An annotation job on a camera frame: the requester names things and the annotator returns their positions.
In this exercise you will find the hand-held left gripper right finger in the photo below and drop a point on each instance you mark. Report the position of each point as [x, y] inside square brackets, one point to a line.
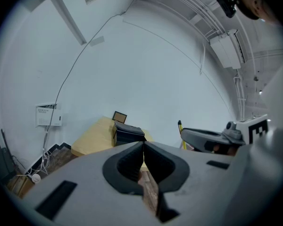
[202, 192]

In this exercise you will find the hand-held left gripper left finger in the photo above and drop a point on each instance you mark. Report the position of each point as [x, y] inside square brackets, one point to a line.
[89, 196]

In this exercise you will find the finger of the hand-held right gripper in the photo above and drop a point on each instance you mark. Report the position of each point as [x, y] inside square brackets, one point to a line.
[195, 141]

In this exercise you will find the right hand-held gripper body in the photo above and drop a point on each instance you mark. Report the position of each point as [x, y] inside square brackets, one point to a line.
[247, 128]

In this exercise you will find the black box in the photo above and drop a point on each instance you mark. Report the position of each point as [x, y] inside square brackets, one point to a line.
[128, 134]

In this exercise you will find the person's right hand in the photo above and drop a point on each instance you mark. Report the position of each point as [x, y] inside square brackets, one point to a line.
[226, 149]

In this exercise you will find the person's grey shirt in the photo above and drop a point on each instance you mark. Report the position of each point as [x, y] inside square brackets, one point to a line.
[273, 149]

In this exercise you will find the white air conditioner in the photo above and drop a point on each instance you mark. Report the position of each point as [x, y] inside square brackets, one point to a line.
[227, 50]

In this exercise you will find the black router with antennas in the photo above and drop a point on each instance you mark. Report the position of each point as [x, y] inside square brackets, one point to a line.
[2, 161]

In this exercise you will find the group of white ceiling pipes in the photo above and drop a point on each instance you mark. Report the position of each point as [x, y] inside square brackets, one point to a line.
[202, 10]

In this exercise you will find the person's face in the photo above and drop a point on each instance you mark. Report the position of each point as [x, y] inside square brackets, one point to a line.
[257, 1]

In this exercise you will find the small wooden pedestal table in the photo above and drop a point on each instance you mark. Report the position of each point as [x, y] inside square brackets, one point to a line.
[96, 138]

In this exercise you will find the small dark picture frame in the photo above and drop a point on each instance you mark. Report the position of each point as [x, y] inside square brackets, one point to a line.
[120, 117]

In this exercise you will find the white wall network box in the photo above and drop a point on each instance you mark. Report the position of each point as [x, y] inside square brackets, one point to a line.
[48, 115]

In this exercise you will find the black head-worn camera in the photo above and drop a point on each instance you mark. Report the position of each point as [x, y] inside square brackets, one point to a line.
[226, 3]

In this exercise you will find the grey wall cover plate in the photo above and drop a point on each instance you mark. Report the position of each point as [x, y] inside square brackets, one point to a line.
[97, 41]

